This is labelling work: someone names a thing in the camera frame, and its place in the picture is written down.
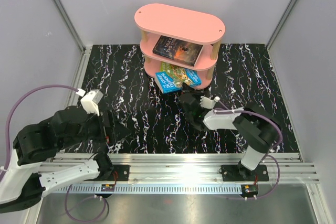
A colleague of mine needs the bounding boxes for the blue 26-storey treehouse book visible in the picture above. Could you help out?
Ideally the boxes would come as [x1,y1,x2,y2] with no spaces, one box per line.
[154,68,202,93]

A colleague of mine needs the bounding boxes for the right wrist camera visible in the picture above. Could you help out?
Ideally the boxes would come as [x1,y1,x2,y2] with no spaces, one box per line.
[199,96,220,110]

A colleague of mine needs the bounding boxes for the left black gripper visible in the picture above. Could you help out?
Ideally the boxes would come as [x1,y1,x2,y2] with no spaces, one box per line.
[59,108,131,150]

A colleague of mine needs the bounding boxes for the yellow-green 65-storey treehouse book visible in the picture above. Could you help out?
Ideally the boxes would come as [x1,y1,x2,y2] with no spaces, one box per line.
[160,62,186,76]

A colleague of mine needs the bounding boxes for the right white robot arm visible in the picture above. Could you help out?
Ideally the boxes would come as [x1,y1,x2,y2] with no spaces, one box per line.
[178,83,283,182]

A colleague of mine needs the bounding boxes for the dark tale of two cities book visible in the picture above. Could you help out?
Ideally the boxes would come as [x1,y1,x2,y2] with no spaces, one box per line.
[152,36,203,67]

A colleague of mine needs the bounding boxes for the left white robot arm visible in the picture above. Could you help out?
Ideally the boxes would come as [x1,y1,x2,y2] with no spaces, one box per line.
[1,106,131,214]

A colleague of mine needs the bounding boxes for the aluminium mounting rail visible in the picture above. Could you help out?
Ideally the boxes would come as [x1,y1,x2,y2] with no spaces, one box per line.
[35,153,320,185]

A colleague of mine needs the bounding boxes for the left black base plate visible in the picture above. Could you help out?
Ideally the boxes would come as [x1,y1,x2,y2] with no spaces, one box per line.
[105,165,130,182]

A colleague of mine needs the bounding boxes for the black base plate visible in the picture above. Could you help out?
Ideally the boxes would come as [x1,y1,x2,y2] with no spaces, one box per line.
[105,165,130,182]
[219,164,269,182]

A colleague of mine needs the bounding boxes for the white slotted cable duct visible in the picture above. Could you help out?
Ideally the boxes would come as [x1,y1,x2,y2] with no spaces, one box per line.
[56,183,258,195]

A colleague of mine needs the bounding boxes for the pink three-tier shelf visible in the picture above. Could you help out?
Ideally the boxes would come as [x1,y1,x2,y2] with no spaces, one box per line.
[134,3,225,89]

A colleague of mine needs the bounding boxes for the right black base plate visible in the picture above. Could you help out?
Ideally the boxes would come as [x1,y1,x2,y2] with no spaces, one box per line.
[219,164,269,182]

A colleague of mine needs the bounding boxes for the black marble mat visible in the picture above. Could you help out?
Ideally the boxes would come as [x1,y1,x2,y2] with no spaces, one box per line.
[69,44,299,154]

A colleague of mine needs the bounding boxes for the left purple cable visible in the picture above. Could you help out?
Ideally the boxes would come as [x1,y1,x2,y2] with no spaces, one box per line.
[4,84,110,222]

